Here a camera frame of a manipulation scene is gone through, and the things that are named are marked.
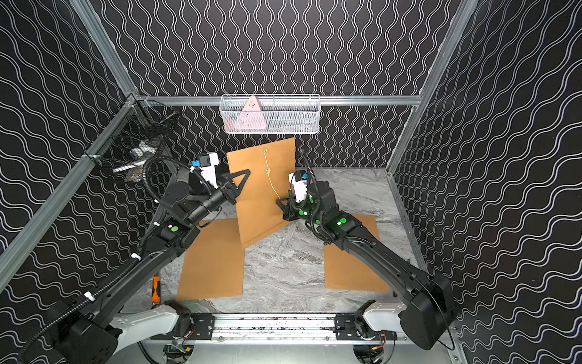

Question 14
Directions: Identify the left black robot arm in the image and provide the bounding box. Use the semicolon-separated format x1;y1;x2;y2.
18;156;251;363

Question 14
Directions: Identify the white wire mesh basket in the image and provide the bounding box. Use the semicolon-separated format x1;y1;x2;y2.
219;94;321;134

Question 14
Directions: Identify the pink triangular board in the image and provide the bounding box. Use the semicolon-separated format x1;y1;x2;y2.
230;96;268;132

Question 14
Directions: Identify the brown file bag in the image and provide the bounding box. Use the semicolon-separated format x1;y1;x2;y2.
323;213;392;294
227;138;296;249
177;219;245;301

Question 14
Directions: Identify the white object in black basket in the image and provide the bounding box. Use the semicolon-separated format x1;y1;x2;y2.
112;141;157;182

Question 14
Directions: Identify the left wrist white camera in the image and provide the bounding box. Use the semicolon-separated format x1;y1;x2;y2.
190;153;220;188

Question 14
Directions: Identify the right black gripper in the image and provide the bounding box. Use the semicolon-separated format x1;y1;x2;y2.
276;194;325;228

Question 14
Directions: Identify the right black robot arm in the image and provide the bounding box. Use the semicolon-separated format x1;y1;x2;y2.
276;165;457;350

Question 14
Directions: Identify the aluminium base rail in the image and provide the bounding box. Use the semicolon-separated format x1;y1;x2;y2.
92;312;456;344

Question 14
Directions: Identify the black plastic tool case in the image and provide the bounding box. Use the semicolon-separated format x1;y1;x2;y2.
188;165;228;196

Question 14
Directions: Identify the black wire mesh basket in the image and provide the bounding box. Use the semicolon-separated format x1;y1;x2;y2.
89;99;180;184

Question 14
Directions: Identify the orange handled tool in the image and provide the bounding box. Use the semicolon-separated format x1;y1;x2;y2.
151;276;162;305

